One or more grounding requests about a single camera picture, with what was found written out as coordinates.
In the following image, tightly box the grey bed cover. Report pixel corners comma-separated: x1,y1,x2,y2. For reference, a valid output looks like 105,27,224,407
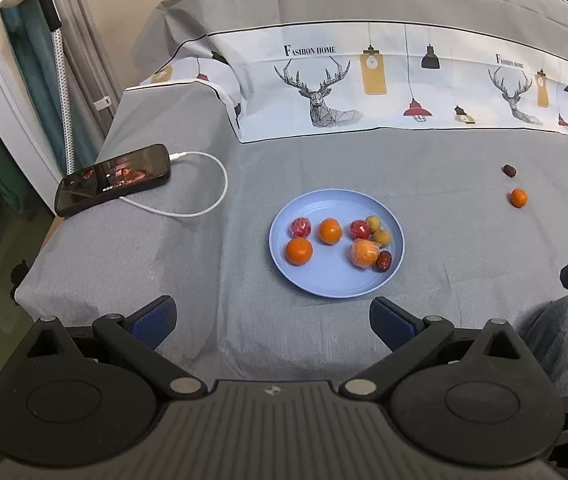
14,80,568,396

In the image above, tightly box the white charging cable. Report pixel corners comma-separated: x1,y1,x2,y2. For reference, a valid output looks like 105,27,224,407
120,151,229,218

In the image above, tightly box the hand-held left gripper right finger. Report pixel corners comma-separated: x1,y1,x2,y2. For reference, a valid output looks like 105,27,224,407
338,296,541,401

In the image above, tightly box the light blue plate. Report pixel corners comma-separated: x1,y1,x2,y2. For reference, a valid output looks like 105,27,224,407
269,188,406,298

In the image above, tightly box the black and white pole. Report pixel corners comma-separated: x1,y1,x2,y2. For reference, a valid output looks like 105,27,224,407
1,0,77,173

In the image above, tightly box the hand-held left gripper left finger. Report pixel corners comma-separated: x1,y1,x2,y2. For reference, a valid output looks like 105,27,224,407
14,295,209,402

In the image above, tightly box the white door frame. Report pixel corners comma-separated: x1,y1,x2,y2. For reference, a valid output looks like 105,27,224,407
0,0,64,196

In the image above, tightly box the plastic-wrapped orange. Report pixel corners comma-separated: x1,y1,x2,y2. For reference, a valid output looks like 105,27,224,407
285,237,313,266
349,239,381,269

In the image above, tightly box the white deer-print bed sheet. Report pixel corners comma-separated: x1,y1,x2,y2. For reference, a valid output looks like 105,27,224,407
126,21,568,143

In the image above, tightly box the black smartphone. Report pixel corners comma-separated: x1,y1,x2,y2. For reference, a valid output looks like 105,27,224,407
54,144,171,218

